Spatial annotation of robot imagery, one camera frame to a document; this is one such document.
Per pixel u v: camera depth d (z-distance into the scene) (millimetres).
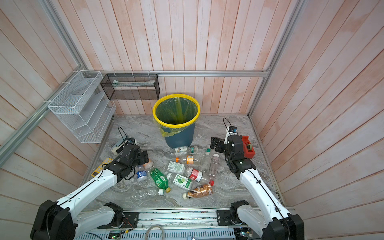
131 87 1068
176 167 880
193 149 953
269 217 401
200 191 779
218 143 703
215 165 923
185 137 1040
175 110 981
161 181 837
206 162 925
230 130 692
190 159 903
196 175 804
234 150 574
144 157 766
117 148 970
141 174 851
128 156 631
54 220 389
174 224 730
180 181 830
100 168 902
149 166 883
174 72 981
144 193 775
